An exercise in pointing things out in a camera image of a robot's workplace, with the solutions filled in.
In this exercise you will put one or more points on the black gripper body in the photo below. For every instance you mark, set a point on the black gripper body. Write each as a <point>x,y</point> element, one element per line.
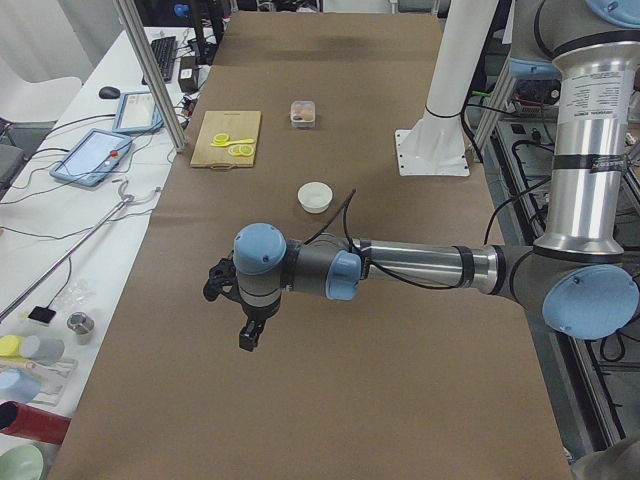
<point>254,317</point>

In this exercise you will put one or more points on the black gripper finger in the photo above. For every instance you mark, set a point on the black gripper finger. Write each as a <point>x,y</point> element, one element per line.
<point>249,336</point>

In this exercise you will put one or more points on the clear plastic egg carton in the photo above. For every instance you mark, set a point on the clear plastic egg carton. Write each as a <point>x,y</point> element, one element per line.
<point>303,114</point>

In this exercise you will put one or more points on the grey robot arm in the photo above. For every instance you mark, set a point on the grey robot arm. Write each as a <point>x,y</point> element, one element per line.
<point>572,275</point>

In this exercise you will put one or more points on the white ceramic bowl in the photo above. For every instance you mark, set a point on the white ceramic bowl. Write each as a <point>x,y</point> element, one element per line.
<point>315,197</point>

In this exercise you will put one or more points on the long metal rod tool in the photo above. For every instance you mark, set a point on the long metal rod tool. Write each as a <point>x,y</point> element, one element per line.
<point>126,199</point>

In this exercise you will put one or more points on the small steel cup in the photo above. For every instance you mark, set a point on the small steel cup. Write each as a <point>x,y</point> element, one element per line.
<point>82,326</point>

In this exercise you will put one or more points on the yellow plastic knife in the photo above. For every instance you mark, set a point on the yellow plastic knife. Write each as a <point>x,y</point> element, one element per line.
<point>249,141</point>

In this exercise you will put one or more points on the bamboo cutting board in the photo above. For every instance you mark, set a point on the bamboo cutting board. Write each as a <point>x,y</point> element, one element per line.
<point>238,125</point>

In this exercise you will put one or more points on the grey cup lying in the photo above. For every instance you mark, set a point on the grey cup lying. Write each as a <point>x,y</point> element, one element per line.
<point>45,351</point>

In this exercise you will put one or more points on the blue teach pendant near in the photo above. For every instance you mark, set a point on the blue teach pendant near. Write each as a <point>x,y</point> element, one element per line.
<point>93,158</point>

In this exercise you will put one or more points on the blue teach pendant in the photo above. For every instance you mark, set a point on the blue teach pendant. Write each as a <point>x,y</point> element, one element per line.
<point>93,158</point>
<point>136,113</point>

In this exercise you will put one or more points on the blue teach pendant far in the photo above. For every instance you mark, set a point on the blue teach pendant far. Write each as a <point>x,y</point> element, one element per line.
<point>136,113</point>

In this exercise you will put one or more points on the yellow cup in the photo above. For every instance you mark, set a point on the yellow cup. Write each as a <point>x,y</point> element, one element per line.
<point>10,346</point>

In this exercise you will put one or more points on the red cylinder bottle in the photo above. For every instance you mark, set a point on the red cylinder bottle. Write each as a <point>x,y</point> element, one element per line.
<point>23,421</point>

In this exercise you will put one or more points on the green bowl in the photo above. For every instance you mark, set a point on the green bowl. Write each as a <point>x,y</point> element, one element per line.
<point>25,462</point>

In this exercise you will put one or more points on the black computer mouse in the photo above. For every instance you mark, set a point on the black computer mouse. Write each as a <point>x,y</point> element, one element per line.
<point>109,93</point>

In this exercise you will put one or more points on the black keyboard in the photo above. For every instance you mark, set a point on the black keyboard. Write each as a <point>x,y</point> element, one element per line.
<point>164,51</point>

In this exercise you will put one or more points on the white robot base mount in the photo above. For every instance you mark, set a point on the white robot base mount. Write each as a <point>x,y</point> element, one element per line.
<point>435,145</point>

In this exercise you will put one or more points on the aluminium frame post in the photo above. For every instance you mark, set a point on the aluminium frame post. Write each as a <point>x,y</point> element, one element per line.
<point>130,19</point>

